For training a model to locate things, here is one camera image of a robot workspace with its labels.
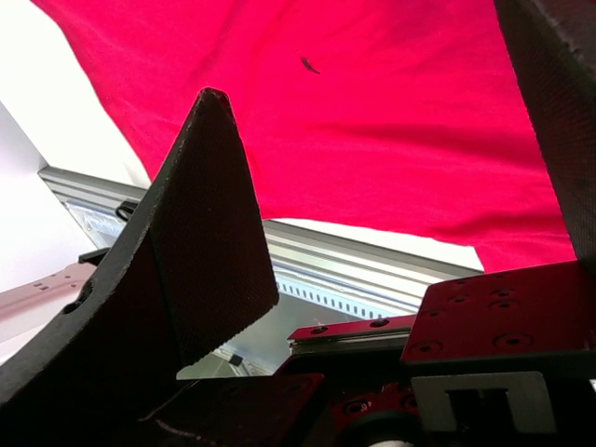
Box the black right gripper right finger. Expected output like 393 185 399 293
494 1 595 261

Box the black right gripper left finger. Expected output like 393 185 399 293
1 88 278 446

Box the pink t shirt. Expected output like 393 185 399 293
39 1 575 272

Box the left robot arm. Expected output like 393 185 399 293
1 264 96 319

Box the white slotted cable duct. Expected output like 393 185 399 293
276 275 416 319

